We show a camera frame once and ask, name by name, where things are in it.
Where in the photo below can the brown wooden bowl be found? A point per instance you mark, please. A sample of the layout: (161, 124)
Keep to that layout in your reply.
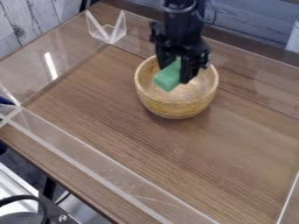
(187, 100)

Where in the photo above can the black table leg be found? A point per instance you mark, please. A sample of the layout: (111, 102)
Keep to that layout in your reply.
(49, 187)

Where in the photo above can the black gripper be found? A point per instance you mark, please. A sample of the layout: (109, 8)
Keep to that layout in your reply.
(176, 37)

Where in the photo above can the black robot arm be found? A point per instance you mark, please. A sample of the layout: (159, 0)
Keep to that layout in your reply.
(183, 4)

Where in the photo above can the clear acrylic enclosure wall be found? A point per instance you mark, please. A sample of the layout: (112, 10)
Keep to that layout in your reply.
(221, 168)

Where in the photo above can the green rectangular block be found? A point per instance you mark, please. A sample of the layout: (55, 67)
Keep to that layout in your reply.
(167, 79)

